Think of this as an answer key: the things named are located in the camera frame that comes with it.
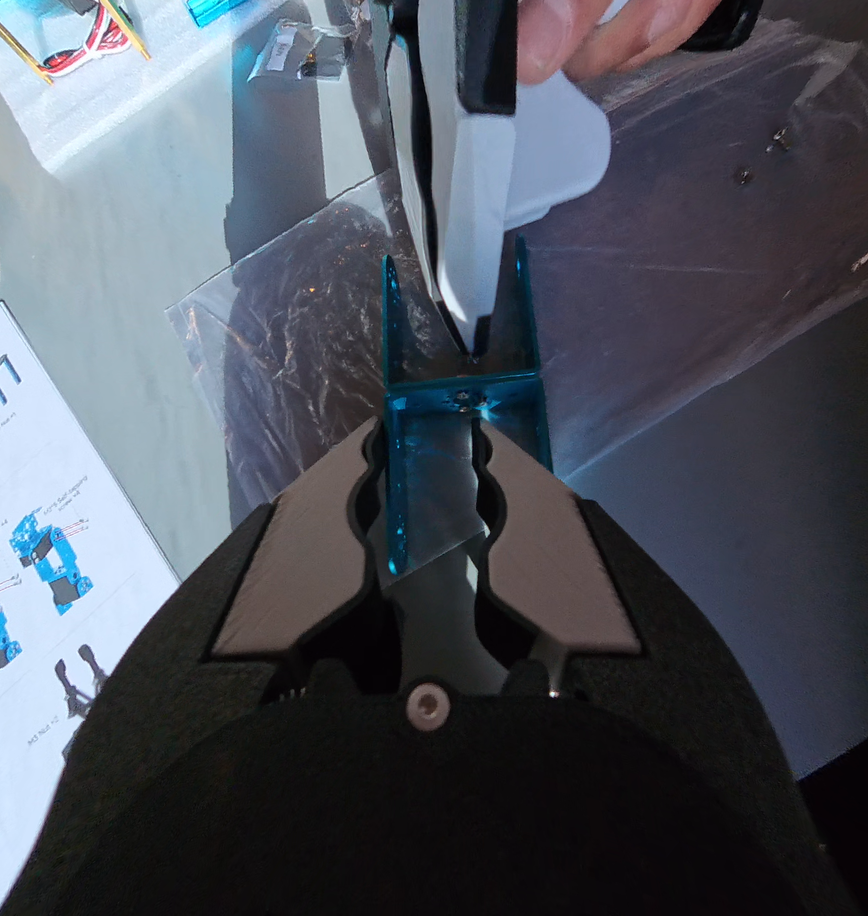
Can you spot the large clear plastic bag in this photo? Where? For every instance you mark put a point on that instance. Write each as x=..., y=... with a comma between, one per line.
x=720, y=258

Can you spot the white instruction sheet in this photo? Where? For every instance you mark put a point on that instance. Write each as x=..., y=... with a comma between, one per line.
x=48, y=573

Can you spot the white foam tray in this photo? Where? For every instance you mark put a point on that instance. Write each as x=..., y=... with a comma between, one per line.
x=105, y=72

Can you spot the brass standoff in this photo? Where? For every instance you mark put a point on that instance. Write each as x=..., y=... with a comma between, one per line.
x=127, y=32
x=19, y=50

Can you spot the blue metal bracket assembly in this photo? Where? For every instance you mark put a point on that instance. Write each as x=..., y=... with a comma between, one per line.
x=463, y=401

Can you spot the small clear plastic bag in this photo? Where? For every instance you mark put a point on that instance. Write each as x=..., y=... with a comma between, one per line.
x=291, y=329

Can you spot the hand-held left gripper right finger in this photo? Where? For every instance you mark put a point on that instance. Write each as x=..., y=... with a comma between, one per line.
x=563, y=573

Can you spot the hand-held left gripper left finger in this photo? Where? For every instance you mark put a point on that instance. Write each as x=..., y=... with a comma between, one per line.
x=298, y=573

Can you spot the small blue metal bracket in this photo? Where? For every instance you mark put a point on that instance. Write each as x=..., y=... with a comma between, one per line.
x=220, y=12

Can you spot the person's right hand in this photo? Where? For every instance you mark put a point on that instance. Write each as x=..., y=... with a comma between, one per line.
x=606, y=29

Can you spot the pile of small screw bags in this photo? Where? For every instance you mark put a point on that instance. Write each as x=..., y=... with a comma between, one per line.
x=305, y=50

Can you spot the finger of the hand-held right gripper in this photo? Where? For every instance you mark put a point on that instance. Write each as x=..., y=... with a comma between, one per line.
x=406, y=158
x=477, y=201

